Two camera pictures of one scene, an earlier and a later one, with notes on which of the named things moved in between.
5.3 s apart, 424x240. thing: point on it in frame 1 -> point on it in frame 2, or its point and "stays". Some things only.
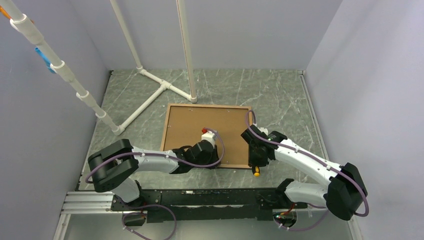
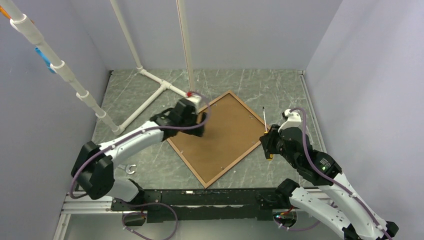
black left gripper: x=215 y=157 -> x=198 y=132
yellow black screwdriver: x=256 y=170 -> x=270 y=156
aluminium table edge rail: x=312 y=106 stays
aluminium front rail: x=83 y=203 stays
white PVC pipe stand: x=20 y=22 stays
